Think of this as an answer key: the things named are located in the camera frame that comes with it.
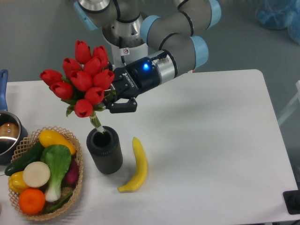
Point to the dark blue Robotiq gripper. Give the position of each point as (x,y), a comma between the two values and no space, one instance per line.
(132,80)

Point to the red tulip bouquet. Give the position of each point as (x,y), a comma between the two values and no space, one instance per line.
(86,82)

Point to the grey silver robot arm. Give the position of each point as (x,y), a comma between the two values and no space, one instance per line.
(148,50)

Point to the dark grey ribbed vase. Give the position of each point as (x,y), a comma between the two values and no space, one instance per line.
(105,150)

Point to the yellow toy banana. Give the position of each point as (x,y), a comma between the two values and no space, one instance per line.
(141,169)

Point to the yellow toy squash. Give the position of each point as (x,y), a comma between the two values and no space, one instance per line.
(51,137)

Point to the green toy bok choy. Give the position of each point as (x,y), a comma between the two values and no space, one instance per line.
(58,158)

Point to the purple toy sweet potato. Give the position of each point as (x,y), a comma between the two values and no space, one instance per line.
(72,175)

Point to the dark green toy cucumber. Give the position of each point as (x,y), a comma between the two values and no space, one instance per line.
(30,156)

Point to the woven wicker basket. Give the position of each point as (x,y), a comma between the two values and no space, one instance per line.
(71,185)

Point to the round white radish slice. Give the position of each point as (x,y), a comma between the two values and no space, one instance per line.
(36,174)

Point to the green toy chili pepper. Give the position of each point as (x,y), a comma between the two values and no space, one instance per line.
(59,204)

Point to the yellow toy bell pepper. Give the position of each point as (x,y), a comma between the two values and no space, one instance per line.
(16,182)

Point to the orange toy tangerine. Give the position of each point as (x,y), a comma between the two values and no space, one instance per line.
(31,201)

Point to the blue plastic bag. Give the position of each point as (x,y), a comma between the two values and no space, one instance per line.
(280,15)

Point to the black device at table edge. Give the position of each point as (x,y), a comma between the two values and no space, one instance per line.
(292,201)

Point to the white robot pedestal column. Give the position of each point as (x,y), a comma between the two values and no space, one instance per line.
(125,41)

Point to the blue saucepan with handle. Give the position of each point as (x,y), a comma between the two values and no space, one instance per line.
(11,129)

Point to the white metal frame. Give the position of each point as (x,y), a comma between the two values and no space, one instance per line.
(290,107)

